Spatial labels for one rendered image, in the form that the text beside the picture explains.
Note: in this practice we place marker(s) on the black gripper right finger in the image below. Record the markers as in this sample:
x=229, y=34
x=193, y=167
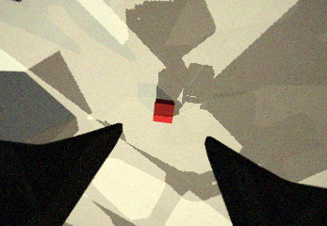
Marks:
x=254, y=196

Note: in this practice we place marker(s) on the red block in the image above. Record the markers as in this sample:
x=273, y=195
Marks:
x=163, y=111

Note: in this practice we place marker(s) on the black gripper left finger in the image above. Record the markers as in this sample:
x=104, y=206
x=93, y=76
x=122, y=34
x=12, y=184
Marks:
x=55, y=175

